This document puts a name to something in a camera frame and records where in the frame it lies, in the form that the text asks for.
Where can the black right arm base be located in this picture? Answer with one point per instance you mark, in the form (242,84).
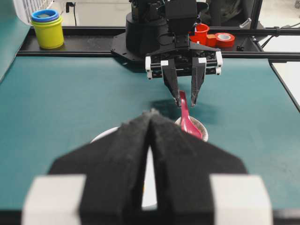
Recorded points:
(135,48)

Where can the speckled spoon rest dish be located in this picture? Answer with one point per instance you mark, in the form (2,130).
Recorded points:
(198,125)

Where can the small orange block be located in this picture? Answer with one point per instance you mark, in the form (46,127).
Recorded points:
(211,40)

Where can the red plastic cup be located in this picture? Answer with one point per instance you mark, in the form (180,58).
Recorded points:
(200,34)

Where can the black aluminium frame rail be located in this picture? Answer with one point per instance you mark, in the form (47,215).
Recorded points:
(110,42)

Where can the yellow-green stacked cups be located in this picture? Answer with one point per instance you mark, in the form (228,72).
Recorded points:
(47,24)

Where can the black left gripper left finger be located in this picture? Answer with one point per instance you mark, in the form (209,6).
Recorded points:
(57,198)

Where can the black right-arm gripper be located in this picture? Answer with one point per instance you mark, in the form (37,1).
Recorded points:
(183,58)

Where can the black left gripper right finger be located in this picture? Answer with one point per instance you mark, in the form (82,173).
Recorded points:
(202,184)

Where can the red tape roll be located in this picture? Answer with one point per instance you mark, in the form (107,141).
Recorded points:
(224,40)

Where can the red plastic spoon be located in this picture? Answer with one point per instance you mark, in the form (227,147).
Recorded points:
(186,123)

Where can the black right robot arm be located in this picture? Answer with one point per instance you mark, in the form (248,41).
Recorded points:
(159,31)

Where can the white round bowl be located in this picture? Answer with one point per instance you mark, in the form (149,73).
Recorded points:
(115,183)

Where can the white plastic basket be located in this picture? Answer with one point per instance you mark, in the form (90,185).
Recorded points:
(24,8)

